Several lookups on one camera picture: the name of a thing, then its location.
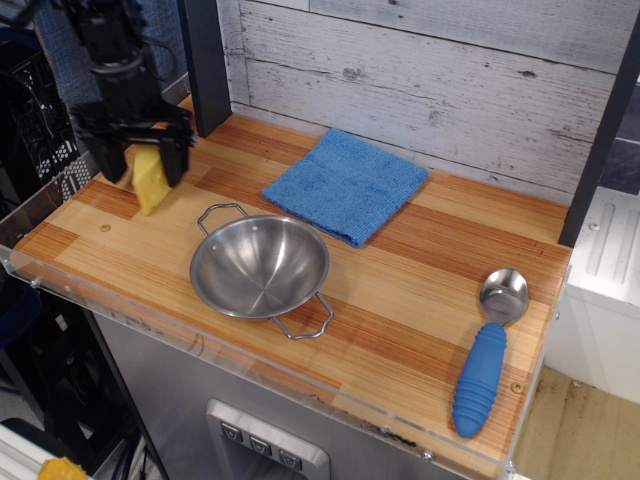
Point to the yellow cheese wedge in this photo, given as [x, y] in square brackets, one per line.
[149, 180]

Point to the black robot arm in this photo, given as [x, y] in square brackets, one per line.
[108, 30]

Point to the blue handled metal spoon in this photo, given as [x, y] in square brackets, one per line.
[503, 299]

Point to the white appliance on right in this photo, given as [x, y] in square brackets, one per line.
[595, 336]

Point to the blue folded cloth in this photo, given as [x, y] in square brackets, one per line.
[346, 187]

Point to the dark left vertical post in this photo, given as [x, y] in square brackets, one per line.
[203, 46]

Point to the dark vertical post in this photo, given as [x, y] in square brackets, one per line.
[616, 106]
[203, 46]

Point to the clear acrylic table guard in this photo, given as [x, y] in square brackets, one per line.
[375, 391]

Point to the stainless steel pot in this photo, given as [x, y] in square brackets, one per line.
[259, 266]

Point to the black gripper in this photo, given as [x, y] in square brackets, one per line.
[132, 110]

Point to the dark right vertical post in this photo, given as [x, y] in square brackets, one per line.
[616, 106]

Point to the silver button panel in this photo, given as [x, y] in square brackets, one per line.
[249, 448]

